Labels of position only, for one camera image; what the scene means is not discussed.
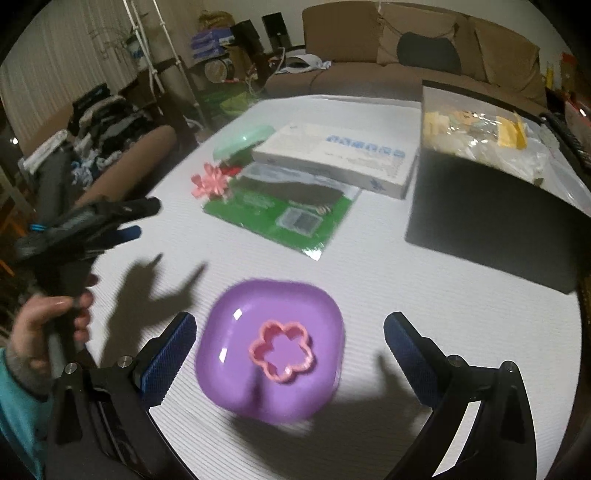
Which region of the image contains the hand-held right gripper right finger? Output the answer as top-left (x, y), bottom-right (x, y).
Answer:
top-left (383, 311), bottom-right (540, 480)

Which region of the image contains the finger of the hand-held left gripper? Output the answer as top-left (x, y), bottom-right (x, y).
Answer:
top-left (108, 196), bottom-right (162, 220)
top-left (99, 224), bottom-right (143, 247)

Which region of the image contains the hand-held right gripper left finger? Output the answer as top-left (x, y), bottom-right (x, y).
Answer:
top-left (44, 311), bottom-right (198, 480)

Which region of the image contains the purple plate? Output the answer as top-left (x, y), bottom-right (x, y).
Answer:
top-left (194, 277), bottom-right (345, 425)

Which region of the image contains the pink flower cookie cutter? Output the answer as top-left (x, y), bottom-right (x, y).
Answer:
top-left (248, 318), bottom-right (318, 385)

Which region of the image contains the red flower bow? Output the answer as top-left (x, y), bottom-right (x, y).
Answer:
top-left (217, 154), bottom-right (247, 181)

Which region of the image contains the black storage box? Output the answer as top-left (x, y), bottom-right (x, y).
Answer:
top-left (405, 79), bottom-right (591, 295)

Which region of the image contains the person's left forearm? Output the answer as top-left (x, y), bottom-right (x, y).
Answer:
top-left (0, 346), bottom-right (54, 480)

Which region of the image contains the person's left hand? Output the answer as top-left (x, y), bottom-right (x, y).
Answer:
top-left (9, 273), bottom-right (101, 374)

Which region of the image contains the brown chair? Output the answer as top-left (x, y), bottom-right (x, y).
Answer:
top-left (69, 124), bottom-right (178, 208)

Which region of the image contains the pink flower bow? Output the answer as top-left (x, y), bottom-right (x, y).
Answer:
top-left (191, 162), bottom-right (232, 201)

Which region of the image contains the pile of clothes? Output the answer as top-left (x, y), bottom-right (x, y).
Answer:
top-left (18, 83), bottom-right (153, 185)

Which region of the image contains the green foil packet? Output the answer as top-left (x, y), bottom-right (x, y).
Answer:
top-left (202, 161), bottom-right (362, 261)

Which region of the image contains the lime green bag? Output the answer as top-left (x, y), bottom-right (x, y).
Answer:
top-left (203, 90), bottom-right (259, 121)

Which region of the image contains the round metal tin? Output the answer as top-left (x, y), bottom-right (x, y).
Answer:
top-left (203, 58), bottom-right (234, 84)

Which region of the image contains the stack of blue boxes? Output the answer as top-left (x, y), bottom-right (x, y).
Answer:
top-left (191, 28), bottom-right (232, 60)

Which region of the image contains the flat white carton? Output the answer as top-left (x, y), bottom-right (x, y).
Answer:
top-left (252, 122), bottom-right (421, 200)

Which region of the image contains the black speaker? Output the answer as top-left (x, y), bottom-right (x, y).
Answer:
top-left (262, 13), bottom-right (291, 49)
top-left (229, 21), bottom-right (266, 56)

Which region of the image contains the white cap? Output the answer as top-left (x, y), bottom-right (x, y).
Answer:
top-left (277, 54), bottom-right (332, 73)

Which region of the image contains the clear plastic bag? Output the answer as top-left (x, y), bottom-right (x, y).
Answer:
top-left (425, 108), bottom-right (561, 185)

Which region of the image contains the pale yellow foam piece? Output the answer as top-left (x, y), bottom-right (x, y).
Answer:
top-left (424, 111), bottom-right (455, 139)

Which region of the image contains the yellow packet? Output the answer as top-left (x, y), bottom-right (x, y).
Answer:
top-left (496, 113), bottom-right (529, 151)

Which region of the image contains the brown sofa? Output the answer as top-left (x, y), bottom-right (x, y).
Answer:
top-left (265, 0), bottom-right (550, 109)

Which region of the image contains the black remote control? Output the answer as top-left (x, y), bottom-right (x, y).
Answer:
top-left (540, 111), bottom-right (591, 169)

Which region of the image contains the dark cushion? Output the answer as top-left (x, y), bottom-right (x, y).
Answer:
top-left (398, 31), bottom-right (462, 75)

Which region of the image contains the tan pillow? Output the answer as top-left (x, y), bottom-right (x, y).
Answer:
top-left (376, 2), bottom-right (472, 70)

